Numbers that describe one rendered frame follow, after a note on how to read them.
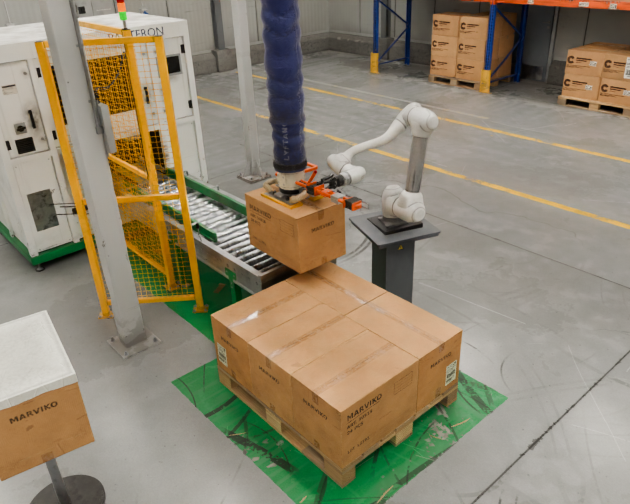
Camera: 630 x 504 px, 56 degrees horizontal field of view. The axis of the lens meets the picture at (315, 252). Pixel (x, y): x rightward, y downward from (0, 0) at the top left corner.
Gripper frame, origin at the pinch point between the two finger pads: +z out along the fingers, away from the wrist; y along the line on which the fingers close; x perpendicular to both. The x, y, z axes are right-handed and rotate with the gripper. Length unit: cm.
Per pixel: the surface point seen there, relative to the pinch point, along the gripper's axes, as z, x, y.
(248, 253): 15, 64, 65
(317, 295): 17, -16, 66
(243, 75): -158, 304, -5
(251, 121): -163, 304, 48
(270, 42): 11, 24, -89
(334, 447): 80, -99, 94
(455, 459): 20, -133, 120
